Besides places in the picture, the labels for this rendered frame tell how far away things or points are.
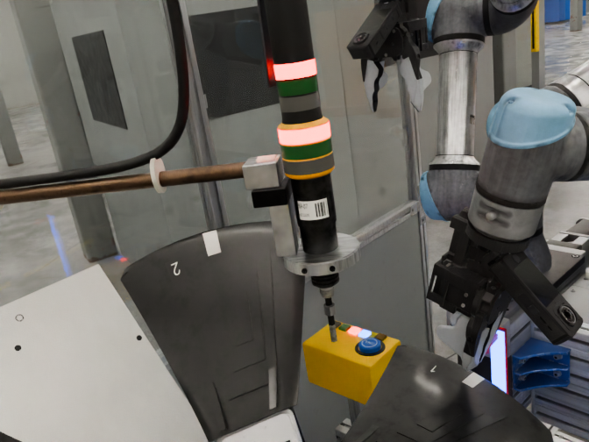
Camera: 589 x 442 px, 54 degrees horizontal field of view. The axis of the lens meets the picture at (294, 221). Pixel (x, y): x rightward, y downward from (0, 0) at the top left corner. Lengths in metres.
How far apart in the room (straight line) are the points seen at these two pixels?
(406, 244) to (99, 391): 1.38
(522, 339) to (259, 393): 0.87
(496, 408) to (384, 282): 1.18
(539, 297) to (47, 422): 0.60
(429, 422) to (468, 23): 0.94
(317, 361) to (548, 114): 0.68
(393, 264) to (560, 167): 1.36
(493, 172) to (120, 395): 0.54
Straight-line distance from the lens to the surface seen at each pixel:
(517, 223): 0.66
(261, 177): 0.49
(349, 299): 1.80
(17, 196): 0.59
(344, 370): 1.09
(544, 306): 0.70
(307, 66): 0.47
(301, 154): 0.48
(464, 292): 0.72
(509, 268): 0.70
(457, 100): 1.40
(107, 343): 0.85
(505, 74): 7.46
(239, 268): 0.68
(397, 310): 2.04
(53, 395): 0.81
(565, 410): 1.51
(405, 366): 0.84
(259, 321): 0.64
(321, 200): 0.49
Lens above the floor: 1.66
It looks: 19 degrees down
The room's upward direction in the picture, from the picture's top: 9 degrees counter-clockwise
